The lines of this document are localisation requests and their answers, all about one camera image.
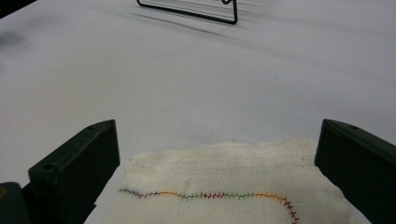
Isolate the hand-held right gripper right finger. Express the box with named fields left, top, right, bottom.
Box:
left=314, top=118, right=396, bottom=224

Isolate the black wire rack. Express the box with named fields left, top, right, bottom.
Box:
left=135, top=0, right=239, bottom=26

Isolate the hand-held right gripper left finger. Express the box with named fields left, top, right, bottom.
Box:
left=27, top=119, right=121, bottom=224

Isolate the white towel with coloured stitching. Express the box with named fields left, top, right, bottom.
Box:
left=101, top=138, right=363, bottom=224

